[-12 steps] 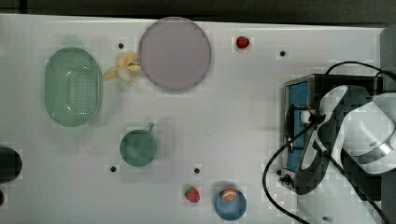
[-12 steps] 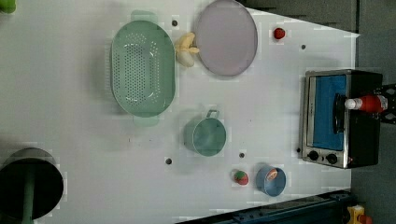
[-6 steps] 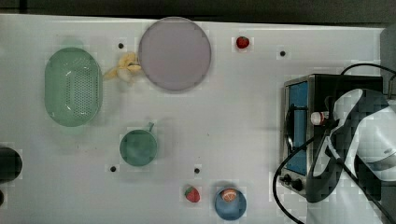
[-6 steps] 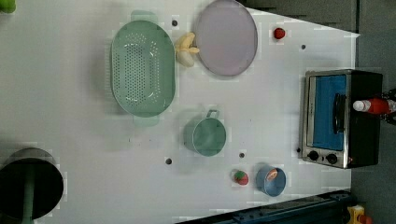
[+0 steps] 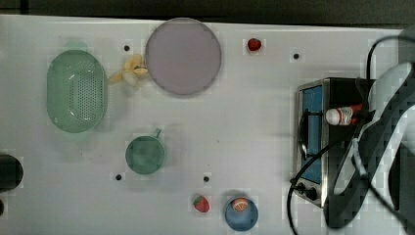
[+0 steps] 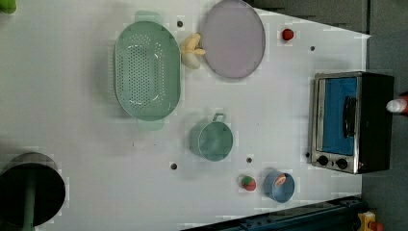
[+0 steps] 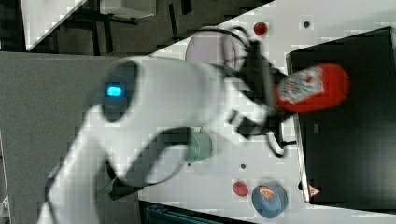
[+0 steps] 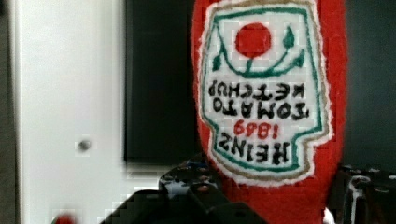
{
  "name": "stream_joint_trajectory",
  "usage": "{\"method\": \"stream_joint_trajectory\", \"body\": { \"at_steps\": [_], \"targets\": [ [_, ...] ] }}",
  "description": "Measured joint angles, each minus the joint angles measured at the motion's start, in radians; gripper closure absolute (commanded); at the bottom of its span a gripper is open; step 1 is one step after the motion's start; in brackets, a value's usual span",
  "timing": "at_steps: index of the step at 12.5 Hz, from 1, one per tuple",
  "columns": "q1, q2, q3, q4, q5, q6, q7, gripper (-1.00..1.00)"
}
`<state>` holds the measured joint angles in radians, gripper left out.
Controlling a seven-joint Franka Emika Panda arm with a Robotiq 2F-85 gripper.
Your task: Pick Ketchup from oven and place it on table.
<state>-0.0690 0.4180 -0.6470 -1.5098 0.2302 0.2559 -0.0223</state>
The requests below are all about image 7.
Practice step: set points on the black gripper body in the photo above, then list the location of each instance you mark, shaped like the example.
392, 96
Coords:
261, 77

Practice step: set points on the red ketchup bottle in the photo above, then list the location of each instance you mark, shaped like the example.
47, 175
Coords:
314, 88

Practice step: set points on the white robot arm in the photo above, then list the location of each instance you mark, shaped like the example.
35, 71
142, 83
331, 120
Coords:
142, 119

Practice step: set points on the black toaster oven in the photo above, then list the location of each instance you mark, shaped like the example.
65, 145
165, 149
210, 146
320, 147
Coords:
347, 153

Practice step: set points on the lilac oval plate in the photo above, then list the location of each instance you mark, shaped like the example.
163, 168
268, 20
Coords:
215, 47

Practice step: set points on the green metal mug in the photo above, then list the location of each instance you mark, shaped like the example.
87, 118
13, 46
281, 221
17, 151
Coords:
200, 146

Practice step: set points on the red strawberry toy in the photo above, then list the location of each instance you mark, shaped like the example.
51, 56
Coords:
240, 189

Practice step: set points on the orange slice toy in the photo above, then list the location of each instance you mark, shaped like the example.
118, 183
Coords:
267, 192

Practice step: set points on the blue bowl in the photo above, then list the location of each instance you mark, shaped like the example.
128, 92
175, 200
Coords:
270, 208

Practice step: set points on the blue crate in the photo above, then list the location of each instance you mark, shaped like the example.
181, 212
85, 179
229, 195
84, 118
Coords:
156, 215

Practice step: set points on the green spatula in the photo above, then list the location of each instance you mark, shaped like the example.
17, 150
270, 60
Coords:
105, 191

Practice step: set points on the white side table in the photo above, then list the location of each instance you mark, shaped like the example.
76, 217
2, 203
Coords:
41, 17

